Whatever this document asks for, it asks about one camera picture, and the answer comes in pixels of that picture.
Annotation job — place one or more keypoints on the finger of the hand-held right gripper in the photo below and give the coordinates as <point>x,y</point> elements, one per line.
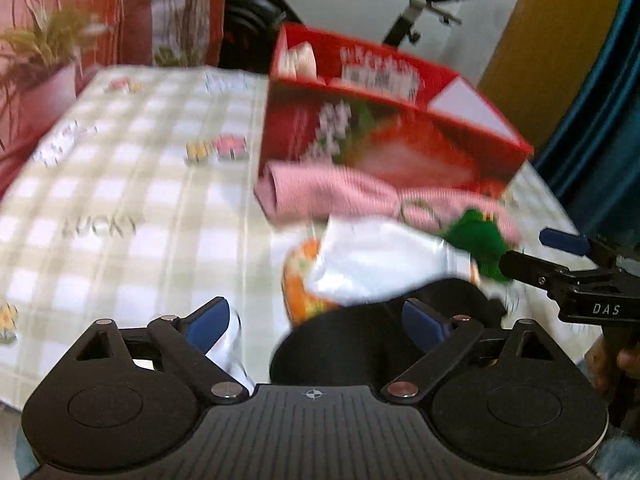
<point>530,266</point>
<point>565,241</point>

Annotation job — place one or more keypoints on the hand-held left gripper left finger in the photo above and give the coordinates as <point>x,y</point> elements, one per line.
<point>207,325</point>

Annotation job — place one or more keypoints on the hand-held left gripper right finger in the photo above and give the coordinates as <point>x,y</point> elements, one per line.
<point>422,325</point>

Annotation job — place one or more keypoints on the green knitted toy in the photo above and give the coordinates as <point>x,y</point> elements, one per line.
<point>475,240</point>

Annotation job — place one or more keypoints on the black cloth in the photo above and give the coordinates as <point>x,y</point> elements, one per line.
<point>350,345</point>

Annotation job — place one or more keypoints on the orange floral sleeve cover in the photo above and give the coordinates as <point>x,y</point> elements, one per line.
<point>297,285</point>

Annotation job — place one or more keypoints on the red cardboard box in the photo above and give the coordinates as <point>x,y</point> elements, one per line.
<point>400,150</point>

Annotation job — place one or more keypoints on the person's right hand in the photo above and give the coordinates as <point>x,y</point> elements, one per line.
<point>600,365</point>

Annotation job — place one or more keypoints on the blue curtain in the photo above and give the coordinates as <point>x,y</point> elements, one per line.
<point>600,135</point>

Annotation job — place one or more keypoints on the checked bunny print tablecloth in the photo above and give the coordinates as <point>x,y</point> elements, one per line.
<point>150,185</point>

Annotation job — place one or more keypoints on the pink knitted cloth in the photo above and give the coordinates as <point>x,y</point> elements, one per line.
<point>325,192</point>

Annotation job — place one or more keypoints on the yellow wooden door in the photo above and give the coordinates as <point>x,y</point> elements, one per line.
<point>550,35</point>

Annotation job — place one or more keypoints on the clear plastic packet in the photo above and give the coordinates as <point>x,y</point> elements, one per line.
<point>300,60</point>

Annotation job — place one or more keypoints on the pink printed backdrop cloth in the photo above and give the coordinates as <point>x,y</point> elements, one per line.
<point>50,35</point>

